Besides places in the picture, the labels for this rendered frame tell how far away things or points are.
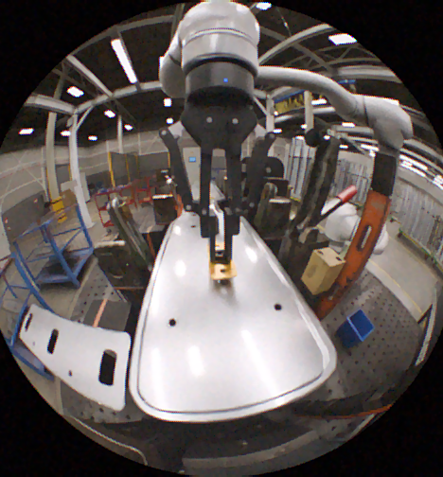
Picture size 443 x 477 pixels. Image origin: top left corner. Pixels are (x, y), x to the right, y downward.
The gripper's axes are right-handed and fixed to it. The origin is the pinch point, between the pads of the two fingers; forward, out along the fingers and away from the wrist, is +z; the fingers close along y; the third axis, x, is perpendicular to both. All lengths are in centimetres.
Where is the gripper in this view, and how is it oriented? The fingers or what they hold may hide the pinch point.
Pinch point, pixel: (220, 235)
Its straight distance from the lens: 19.2
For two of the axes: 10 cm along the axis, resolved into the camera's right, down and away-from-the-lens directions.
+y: -9.9, 0.8, -1.3
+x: 1.6, 5.0, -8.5
